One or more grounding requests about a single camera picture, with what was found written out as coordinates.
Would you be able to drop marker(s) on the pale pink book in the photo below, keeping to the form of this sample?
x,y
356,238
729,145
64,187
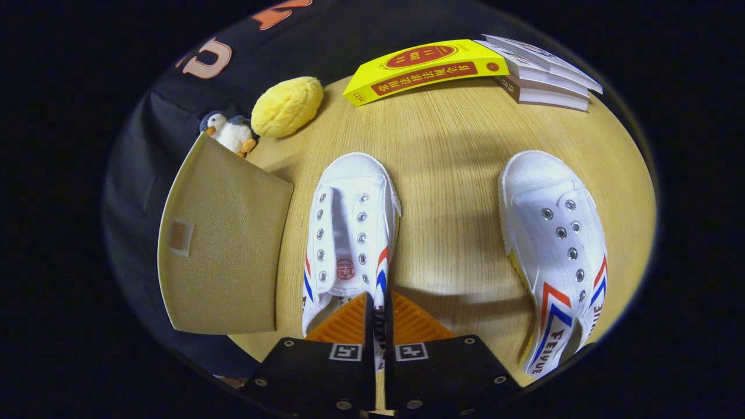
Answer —
x,y
553,99

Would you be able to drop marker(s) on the beige fabric storage box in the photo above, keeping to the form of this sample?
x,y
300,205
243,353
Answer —
x,y
227,244

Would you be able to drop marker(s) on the yellow plush ball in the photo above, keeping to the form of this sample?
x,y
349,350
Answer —
x,y
288,107

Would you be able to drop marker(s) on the yellow book with red circle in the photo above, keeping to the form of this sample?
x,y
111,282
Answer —
x,y
419,73

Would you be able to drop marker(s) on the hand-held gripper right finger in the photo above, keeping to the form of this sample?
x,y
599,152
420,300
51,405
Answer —
x,y
390,378

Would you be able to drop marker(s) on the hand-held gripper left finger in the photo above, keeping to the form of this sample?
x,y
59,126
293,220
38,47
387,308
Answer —
x,y
370,378

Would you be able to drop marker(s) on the penguin plush toy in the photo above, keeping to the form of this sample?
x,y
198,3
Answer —
x,y
233,135

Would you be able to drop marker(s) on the white canvas shoe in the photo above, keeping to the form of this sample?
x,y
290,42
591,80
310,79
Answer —
x,y
349,233
553,244

